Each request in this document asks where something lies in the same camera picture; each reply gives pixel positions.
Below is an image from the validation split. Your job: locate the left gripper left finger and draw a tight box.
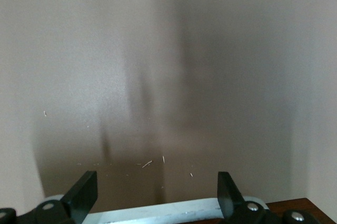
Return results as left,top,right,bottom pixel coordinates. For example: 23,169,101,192
0,170,98,224

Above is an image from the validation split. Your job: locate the white metal drawer handle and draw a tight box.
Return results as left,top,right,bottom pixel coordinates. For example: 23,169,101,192
43,194,271,224

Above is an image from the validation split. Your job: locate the brown table cover sheet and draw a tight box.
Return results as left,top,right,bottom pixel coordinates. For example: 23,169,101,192
0,0,337,224

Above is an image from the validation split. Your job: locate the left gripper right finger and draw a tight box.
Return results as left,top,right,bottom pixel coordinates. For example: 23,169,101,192
217,171,322,224

